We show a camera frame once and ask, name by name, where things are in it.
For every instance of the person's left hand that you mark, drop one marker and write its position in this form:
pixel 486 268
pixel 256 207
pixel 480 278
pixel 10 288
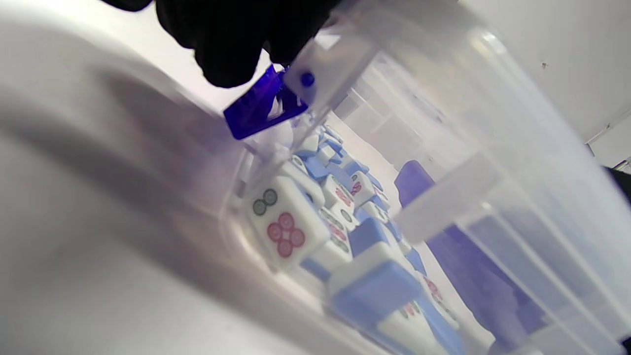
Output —
pixel 231 39

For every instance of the pile of blue mahjong tiles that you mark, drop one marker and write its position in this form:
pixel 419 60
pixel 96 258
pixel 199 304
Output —
pixel 286 227

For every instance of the person's right hand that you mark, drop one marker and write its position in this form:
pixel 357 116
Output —
pixel 623 185

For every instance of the clear plastic lid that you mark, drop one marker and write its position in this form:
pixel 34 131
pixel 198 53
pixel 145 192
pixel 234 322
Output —
pixel 493 123

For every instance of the clear box with blue latches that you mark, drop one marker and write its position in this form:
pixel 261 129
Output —
pixel 256 108

